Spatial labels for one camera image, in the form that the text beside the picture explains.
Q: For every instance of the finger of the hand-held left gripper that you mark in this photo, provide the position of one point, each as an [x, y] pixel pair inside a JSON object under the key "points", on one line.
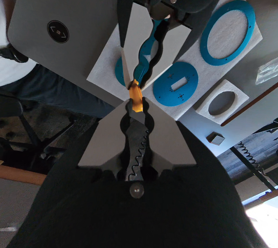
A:
{"points": [[173, 41], [134, 35]]}

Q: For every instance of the small blue round disc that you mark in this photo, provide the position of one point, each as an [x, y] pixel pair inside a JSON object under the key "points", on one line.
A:
{"points": [[146, 46]]}

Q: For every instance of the white foam sheet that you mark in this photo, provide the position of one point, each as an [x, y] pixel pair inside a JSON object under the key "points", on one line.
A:
{"points": [[228, 33]]}

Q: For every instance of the small dark box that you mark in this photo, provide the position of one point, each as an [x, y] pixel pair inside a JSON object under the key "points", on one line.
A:
{"points": [[217, 140]]}

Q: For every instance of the blue round plate with bracket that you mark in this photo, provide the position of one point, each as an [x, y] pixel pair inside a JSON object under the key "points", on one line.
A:
{"points": [[119, 72]]}

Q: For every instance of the crumpled clear plastic bag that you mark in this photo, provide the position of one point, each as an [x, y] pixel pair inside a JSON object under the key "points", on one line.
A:
{"points": [[269, 71]]}

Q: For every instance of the brown wooden strip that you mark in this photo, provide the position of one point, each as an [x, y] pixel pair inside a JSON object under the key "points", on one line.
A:
{"points": [[249, 105]]}

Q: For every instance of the black round desk control button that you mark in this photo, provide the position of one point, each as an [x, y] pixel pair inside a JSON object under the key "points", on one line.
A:
{"points": [[58, 32]]}

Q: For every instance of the white foam block round hole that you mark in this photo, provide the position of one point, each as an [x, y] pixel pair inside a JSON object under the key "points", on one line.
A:
{"points": [[241, 97]]}

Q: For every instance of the black office chair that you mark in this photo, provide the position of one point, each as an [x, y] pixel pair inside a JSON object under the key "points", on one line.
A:
{"points": [[13, 109]]}

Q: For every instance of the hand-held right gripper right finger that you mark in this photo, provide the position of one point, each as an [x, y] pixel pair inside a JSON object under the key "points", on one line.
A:
{"points": [[171, 143]]}

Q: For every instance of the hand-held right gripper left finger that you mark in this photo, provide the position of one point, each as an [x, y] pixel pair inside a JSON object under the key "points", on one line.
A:
{"points": [[104, 141]]}

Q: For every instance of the large blue disc rectangular cutout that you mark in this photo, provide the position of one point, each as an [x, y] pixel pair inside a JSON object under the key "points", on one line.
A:
{"points": [[160, 85]]}

